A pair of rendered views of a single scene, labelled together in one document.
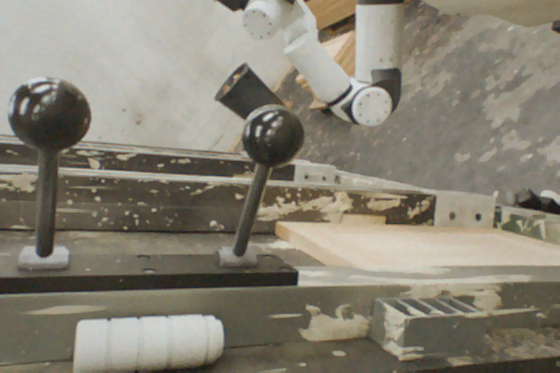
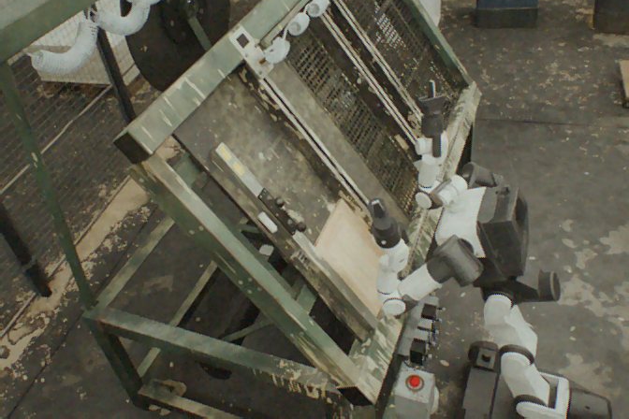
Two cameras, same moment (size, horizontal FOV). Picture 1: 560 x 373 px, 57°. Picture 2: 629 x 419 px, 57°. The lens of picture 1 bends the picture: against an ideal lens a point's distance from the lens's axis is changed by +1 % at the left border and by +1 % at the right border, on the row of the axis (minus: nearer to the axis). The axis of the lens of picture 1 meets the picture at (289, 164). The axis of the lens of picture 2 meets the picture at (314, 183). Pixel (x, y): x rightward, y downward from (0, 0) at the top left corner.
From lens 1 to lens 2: 1.81 m
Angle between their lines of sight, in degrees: 38
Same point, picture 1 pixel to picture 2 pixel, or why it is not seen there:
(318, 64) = (424, 172)
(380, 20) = not seen: hidden behind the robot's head
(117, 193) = (314, 156)
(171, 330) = (270, 224)
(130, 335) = (266, 221)
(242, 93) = not seen: outside the picture
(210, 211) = (329, 180)
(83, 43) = not seen: outside the picture
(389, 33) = not seen: hidden behind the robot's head
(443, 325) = (299, 262)
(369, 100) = (423, 198)
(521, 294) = (323, 275)
